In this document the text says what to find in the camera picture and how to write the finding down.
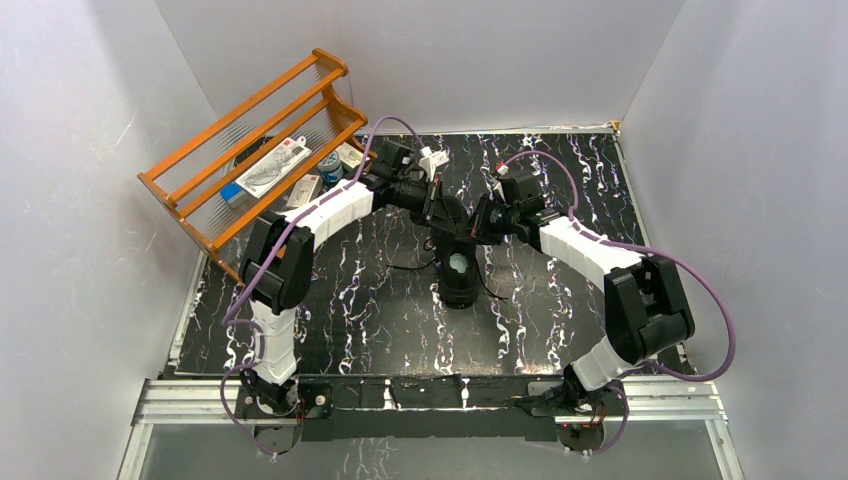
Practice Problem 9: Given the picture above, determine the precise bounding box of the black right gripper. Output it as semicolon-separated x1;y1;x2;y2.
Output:
456;193;519;246

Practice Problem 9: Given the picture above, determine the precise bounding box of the black mesh shoe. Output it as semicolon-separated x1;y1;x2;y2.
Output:
434;234;480;309

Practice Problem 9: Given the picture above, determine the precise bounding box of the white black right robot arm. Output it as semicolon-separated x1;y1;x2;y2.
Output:
470;174;695;414

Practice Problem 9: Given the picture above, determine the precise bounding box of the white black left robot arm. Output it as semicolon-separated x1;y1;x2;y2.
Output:
238;141;481;416

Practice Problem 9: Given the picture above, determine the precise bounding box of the small green white box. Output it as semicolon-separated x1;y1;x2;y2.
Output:
334;142;363;172

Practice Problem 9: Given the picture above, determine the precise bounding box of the blue tape roll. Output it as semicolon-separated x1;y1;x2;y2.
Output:
316;151;344;188

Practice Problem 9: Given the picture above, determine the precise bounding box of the beige rectangular box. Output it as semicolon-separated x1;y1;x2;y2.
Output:
285;174;323;210

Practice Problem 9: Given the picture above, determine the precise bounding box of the white ruler set package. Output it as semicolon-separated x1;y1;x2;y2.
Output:
235;136;312;199

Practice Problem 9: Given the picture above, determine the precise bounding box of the blue eraser block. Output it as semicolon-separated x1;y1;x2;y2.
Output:
219;183;248;210

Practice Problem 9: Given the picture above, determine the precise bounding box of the orange wooden shelf rack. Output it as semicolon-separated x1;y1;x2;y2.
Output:
138;48;367;279

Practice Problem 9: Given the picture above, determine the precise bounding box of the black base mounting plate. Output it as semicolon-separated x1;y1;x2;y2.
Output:
234;374;624;448

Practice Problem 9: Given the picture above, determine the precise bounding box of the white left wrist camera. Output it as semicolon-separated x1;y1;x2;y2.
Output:
418;146;450;181

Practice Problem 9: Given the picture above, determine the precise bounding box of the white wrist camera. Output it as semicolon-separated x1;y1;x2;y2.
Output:
492;162;509;202
418;146;450;181

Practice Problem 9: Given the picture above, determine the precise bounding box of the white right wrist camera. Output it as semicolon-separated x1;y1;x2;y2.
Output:
492;162;509;202

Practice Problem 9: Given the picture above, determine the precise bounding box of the aluminium frame rail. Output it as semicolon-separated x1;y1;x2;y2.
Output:
133;375;728;425

